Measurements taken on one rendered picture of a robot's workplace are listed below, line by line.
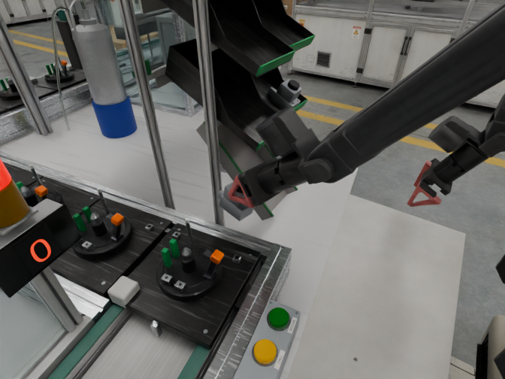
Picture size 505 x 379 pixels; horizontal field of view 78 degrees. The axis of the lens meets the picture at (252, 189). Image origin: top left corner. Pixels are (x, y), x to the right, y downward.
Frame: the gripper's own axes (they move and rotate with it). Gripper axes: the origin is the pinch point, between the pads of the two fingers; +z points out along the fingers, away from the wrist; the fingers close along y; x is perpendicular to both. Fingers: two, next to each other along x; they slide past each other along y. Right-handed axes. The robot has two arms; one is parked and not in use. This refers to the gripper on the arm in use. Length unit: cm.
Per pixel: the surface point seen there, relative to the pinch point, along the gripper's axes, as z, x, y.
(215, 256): 1.5, 8.7, 11.3
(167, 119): 79, -42, -48
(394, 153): 67, 44, -252
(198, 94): 2.6, -23.1, -3.9
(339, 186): 11, 16, -53
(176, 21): 46, -71, -51
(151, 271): 19.8, 7.6, 16.3
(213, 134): 2.5, -13.7, -2.7
